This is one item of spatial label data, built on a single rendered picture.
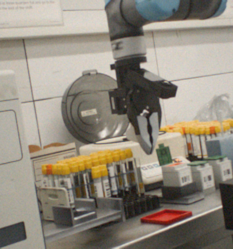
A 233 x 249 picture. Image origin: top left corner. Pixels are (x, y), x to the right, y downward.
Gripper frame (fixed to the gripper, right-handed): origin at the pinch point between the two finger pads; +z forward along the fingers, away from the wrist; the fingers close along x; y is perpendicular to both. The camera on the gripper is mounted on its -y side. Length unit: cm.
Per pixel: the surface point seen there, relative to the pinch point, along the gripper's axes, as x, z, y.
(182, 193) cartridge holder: 2.1, 9.0, -9.2
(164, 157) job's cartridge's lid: 0.2, 2.0, -3.8
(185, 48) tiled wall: -71, -26, 48
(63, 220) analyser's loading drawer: 31.7, 6.5, -9.9
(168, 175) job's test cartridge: 2.0, 5.4, -6.1
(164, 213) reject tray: 9.7, 11.0, -11.3
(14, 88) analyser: 39.3, -15.8, -14.3
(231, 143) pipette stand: -22.5, 2.9, -4.1
